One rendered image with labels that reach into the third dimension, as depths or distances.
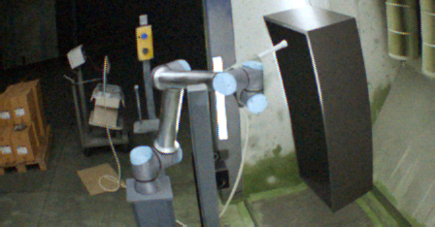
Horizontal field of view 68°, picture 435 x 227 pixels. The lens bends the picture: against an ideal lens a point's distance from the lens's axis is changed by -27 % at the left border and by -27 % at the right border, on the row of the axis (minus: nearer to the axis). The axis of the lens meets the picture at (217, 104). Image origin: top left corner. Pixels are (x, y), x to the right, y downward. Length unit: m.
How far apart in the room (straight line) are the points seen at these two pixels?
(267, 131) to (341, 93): 1.29
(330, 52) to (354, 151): 0.65
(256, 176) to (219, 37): 1.18
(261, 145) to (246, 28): 0.94
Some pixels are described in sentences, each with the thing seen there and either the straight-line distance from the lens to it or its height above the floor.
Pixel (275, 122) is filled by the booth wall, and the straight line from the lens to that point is 3.36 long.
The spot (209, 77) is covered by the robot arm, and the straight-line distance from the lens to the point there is 1.83.
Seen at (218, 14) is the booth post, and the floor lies 1.60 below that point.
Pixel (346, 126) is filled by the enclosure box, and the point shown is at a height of 1.08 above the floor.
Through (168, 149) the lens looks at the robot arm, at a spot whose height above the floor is 0.90.
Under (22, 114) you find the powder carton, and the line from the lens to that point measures 4.93.
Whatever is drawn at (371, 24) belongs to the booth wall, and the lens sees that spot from 3.58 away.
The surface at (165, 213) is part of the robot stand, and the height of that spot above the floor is 0.51.
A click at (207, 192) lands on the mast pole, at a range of 1.24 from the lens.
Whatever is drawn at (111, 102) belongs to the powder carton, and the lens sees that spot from 4.53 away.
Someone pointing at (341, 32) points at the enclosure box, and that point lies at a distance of 2.14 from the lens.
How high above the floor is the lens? 1.96
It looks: 19 degrees down
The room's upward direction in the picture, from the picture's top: 4 degrees counter-clockwise
